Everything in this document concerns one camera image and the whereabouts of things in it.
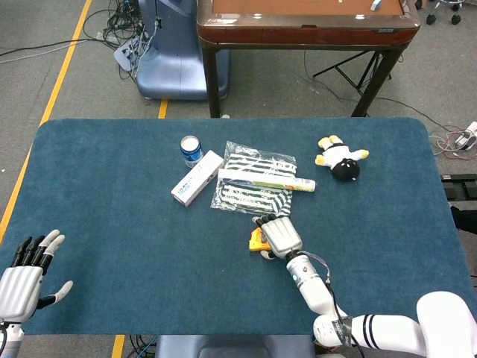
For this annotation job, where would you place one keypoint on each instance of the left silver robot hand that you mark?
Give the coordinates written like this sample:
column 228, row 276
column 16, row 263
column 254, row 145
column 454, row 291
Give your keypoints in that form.
column 16, row 292

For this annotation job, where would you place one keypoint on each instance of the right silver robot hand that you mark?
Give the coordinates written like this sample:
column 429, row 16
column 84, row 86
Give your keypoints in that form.
column 281, row 235

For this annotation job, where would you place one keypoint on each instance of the yellow tape measure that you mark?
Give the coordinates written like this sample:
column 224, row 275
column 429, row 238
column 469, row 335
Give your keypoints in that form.
column 256, row 242

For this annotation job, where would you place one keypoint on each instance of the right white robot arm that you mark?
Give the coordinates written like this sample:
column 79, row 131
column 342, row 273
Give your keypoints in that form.
column 316, row 289

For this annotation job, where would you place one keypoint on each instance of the striped cloth in plastic bag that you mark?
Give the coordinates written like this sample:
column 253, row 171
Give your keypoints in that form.
column 253, row 201

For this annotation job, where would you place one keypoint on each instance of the long white wrap box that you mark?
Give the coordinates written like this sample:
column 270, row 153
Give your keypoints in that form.
column 261, row 181

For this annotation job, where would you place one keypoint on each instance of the white black plush toy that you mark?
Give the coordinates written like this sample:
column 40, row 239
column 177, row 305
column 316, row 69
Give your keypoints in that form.
column 341, row 154

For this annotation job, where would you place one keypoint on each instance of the white rectangular carton box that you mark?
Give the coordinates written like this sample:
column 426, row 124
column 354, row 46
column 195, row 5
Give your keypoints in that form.
column 195, row 179

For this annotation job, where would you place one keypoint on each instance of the grey blue robot torso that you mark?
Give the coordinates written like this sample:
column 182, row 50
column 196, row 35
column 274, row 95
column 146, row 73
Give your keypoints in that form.
column 234, row 347

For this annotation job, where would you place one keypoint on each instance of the blue tin can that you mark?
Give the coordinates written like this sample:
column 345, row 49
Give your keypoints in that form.
column 191, row 151

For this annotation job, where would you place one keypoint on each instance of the blue felt table cloth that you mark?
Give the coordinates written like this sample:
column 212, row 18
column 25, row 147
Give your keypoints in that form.
column 130, row 223

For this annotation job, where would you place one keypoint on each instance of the black bag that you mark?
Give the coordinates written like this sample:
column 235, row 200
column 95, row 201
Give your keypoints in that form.
column 464, row 218

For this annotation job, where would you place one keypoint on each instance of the black foot pedal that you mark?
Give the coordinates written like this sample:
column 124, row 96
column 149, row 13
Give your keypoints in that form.
column 460, row 186

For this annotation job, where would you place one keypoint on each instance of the brown mahjong table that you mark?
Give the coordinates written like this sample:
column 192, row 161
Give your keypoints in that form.
column 305, row 33

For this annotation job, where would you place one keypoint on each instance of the blue grey machine base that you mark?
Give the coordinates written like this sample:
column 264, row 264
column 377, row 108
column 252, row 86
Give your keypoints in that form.
column 171, row 63

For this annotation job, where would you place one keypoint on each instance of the white power strip with plugs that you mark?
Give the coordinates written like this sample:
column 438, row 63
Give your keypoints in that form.
column 124, row 54

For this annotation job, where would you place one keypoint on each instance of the office chair wheels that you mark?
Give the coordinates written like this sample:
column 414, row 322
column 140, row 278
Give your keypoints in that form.
column 443, row 7

